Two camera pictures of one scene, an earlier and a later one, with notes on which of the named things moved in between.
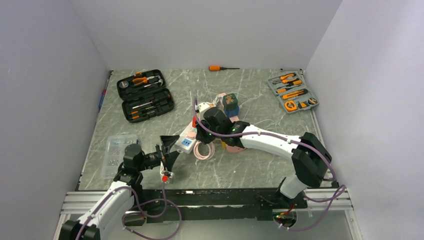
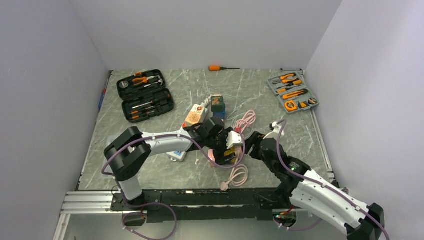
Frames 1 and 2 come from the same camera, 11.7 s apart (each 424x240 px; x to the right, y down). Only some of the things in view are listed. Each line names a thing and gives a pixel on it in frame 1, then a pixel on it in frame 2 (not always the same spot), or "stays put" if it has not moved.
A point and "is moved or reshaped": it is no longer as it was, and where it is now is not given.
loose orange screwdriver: [218, 68] stays put
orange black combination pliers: [281, 79] stays put
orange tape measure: [290, 105] stays put
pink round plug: [191, 135] is moved or reshaped
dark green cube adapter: [230, 101] -> [217, 104]
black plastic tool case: [144, 95] stays put
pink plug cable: [198, 155] is moved or reshaped
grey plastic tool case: [290, 86] stays put
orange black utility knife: [295, 94] stays put
